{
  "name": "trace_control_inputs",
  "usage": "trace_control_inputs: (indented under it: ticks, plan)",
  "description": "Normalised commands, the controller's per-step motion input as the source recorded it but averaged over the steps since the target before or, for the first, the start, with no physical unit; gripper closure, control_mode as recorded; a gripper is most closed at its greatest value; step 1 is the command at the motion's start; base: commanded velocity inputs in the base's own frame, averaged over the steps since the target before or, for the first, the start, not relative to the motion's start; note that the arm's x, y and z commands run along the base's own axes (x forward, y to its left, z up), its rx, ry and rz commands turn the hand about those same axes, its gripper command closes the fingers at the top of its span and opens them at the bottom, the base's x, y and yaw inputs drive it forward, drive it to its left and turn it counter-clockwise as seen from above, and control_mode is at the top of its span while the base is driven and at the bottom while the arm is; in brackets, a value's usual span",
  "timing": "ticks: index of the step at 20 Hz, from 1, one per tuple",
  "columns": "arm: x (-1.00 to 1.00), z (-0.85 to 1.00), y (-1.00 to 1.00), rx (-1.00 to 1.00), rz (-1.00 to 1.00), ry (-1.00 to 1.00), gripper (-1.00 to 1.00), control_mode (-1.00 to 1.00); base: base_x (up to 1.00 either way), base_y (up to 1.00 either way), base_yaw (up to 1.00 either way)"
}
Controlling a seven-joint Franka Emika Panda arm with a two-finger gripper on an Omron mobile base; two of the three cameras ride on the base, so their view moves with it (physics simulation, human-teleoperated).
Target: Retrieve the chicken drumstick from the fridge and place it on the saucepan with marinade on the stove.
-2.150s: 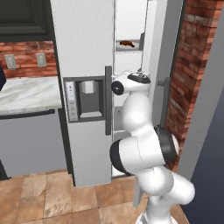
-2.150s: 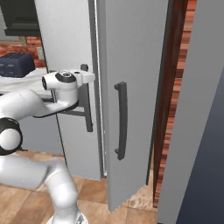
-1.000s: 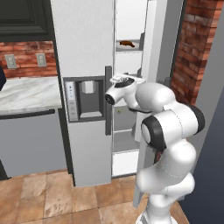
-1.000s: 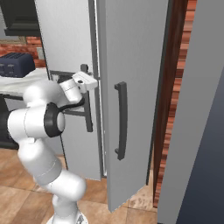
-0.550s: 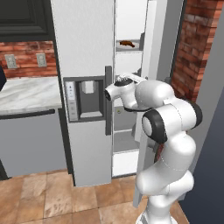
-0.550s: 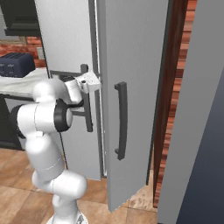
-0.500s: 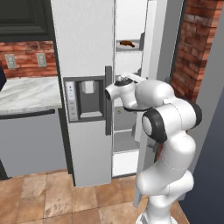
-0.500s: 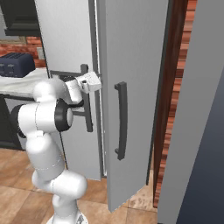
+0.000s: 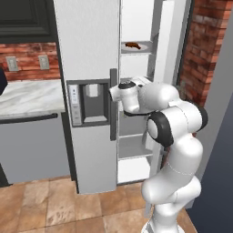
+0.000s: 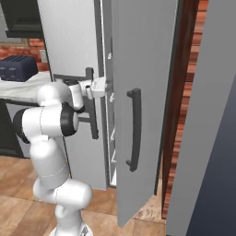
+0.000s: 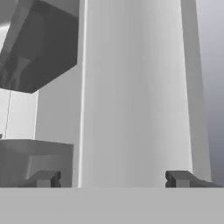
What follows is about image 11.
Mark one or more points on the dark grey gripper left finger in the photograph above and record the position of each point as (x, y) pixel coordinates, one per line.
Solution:
(46, 176)

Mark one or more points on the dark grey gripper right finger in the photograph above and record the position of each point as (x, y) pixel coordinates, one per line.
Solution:
(178, 176)

